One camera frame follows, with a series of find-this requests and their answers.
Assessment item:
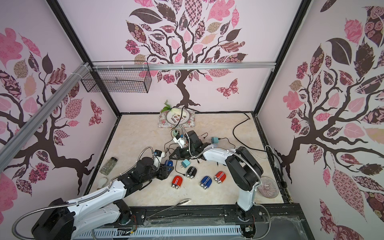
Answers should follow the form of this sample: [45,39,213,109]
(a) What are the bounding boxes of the metal tongs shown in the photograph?
[146,198,192,223]

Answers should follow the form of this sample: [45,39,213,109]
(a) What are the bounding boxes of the blue electric shaver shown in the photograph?
[165,160,174,171]
[200,176,212,190]

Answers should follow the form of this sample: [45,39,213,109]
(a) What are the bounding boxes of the black wire basket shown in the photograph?
[81,60,152,94]

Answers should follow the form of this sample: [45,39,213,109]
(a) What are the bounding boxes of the beige power strip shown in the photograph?
[171,129,187,148]

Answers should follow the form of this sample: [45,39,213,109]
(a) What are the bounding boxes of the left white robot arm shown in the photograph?
[31,157,174,240]

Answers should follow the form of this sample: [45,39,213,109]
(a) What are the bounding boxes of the white slotted cable duct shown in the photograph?
[76,225,242,240]

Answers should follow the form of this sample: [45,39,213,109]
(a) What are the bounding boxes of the green leaf sprig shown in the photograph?
[161,101,173,113]

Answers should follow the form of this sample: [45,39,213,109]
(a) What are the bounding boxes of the black cable of teal charger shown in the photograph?
[218,137,238,151]

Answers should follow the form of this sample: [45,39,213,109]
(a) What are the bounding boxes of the thick black power cable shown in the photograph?
[232,112,268,153]

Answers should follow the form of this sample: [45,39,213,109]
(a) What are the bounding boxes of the aluminium rail back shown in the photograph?
[92,62,276,71]

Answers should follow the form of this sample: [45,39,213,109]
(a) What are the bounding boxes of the pale green vegetable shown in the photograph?
[170,108,183,116]

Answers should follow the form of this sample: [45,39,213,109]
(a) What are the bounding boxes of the aluminium rail left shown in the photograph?
[1,63,91,172]

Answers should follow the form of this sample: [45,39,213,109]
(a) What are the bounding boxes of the teal USB charger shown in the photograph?
[181,160,191,168]
[211,137,220,144]

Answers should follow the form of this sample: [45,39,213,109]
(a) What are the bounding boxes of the glass spice jar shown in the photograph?
[100,157,118,176]

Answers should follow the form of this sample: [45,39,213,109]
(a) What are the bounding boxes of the white plate with red print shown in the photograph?
[166,109,191,126]

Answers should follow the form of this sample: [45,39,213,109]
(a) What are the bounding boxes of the black electric shaver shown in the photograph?
[186,167,197,179]

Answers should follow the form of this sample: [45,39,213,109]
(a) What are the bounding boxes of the red electric shaver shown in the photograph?
[214,171,227,184]
[171,176,183,189]

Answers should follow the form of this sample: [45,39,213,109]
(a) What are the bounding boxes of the thin black strip cable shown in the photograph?
[169,108,253,133]

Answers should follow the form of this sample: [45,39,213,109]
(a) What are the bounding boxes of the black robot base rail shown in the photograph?
[115,204,314,240]

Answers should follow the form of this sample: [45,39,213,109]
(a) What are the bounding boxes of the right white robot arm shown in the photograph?
[170,130,264,213]

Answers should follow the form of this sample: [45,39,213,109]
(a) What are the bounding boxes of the aluminium rail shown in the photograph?
[1,63,91,172]
[92,62,276,71]

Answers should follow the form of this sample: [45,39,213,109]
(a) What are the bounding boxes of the floral rectangular tray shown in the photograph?
[158,110,196,128]

